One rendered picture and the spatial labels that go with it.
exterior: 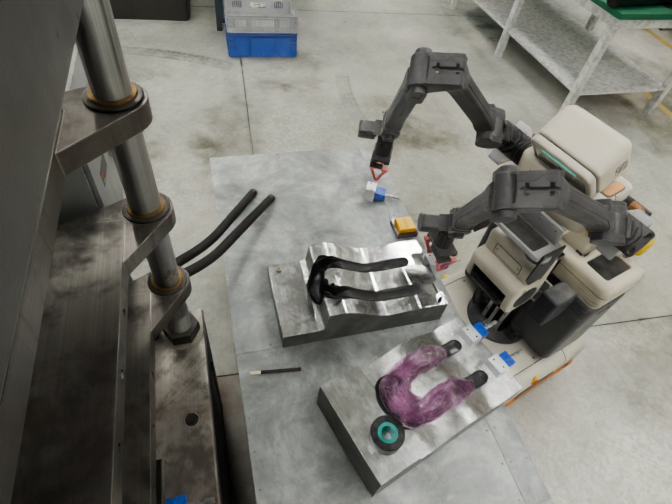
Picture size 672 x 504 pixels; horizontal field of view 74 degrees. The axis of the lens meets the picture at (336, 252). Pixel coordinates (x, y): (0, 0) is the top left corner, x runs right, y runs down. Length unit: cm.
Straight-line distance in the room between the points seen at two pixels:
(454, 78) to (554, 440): 175
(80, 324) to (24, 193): 63
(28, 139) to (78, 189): 84
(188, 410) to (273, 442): 24
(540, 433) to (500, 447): 105
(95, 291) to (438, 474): 89
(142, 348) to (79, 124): 51
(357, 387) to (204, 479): 42
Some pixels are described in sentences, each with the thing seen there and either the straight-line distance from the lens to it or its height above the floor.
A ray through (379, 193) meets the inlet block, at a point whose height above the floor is 84.
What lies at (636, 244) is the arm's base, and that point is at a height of 118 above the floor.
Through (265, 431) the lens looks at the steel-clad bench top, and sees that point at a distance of 122.
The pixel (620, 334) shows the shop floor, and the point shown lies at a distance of 293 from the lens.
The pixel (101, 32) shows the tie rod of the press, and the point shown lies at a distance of 77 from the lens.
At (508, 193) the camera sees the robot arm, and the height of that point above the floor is 140.
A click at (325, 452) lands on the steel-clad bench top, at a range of 121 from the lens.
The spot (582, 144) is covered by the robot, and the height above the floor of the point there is 135.
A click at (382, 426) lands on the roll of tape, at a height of 94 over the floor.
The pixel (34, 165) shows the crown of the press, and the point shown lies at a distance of 24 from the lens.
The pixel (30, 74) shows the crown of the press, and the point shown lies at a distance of 26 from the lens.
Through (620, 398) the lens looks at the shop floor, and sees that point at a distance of 269.
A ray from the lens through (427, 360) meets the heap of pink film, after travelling 123.
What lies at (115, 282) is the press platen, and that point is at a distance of 87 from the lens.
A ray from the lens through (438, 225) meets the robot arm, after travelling 136.
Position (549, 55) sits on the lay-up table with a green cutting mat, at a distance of 484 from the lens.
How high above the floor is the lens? 196
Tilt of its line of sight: 49 degrees down
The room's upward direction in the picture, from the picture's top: 10 degrees clockwise
